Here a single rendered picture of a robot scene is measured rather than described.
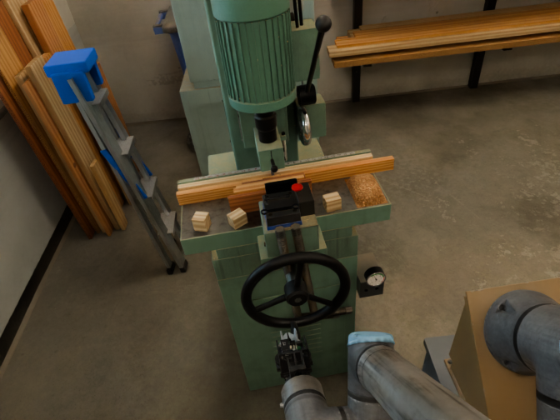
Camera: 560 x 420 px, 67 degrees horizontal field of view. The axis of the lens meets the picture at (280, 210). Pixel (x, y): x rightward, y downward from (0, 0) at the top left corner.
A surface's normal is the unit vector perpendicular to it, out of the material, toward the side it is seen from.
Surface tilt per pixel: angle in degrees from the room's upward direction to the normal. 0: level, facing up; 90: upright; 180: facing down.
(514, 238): 0
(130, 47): 90
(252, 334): 90
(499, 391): 45
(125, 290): 0
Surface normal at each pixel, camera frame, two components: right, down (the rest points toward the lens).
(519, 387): 0.01, -0.07
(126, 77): 0.06, 0.65
